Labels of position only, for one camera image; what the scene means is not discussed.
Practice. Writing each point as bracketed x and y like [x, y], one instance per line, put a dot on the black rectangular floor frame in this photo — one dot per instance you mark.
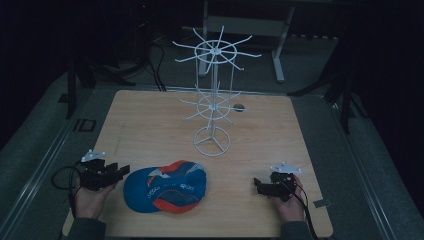
[87, 125]

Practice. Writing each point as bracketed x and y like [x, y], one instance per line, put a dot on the person's right hand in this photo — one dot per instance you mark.
[293, 208]

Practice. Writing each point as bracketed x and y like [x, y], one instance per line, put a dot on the grey tape strip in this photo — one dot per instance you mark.
[322, 203]

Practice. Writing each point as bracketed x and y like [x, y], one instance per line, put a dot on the white metal desk frame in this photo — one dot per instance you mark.
[246, 25]

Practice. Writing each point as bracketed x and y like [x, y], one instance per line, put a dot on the person's left hand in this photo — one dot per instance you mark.
[88, 200]

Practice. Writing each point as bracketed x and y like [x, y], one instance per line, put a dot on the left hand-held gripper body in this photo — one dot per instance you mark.
[95, 175]

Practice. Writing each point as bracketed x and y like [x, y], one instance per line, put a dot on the blue and red cap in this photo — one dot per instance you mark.
[166, 190]

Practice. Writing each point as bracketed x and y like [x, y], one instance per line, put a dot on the black metal stand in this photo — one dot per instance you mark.
[345, 90]
[71, 90]

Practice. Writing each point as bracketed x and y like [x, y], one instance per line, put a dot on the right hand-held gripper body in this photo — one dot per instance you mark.
[281, 183]

